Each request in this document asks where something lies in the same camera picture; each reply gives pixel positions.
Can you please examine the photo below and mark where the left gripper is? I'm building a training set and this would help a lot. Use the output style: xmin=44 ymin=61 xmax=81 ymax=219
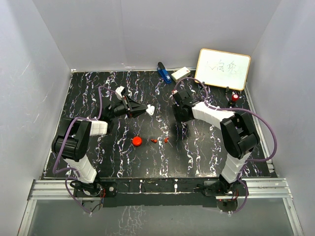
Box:
xmin=108 ymin=95 xmax=148 ymax=119

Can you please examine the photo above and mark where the white earbud charging case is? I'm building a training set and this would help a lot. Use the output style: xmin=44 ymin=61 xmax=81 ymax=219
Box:
xmin=146 ymin=104 xmax=155 ymax=116

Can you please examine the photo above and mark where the red earbud charging case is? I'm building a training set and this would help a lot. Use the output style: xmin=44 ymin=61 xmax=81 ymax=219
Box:
xmin=132 ymin=136 xmax=142 ymax=147

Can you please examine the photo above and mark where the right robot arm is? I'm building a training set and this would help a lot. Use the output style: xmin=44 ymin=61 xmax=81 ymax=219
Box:
xmin=172 ymin=90 xmax=260 ymax=195

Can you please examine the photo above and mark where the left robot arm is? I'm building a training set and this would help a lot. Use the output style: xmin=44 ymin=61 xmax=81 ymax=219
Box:
xmin=52 ymin=95 xmax=155 ymax=197

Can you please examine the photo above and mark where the blue stapler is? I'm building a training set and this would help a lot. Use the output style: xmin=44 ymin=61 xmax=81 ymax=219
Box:
xmin=157 ymin=62 xmax=172 ymax=84

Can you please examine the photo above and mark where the white cardboard box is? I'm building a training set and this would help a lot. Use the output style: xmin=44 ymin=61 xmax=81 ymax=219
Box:
xmin=171 ymin=67 xmax=190 ymax=83

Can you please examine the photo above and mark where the red stamp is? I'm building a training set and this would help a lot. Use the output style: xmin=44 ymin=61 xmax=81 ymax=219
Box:
xmin=228 ymin=93 xmax=239 ymax=108

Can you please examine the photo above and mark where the small whiteboard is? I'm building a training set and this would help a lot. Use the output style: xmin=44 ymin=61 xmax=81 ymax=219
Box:
xmin=194 ymin=48 xmax=251 ymax=91

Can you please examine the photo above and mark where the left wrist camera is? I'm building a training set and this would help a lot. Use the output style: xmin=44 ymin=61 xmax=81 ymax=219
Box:
xmin=115 ymin=86 xmax=126 ymax=100

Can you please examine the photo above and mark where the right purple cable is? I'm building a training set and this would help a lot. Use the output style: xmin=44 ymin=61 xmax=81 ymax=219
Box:
xmin=173 ymin=77 xmax=278 ymax=217

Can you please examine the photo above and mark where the aluminium frame rail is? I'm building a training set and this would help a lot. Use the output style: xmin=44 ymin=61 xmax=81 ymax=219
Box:
xmin=18 ymin=177 xmax=304 ymax=236

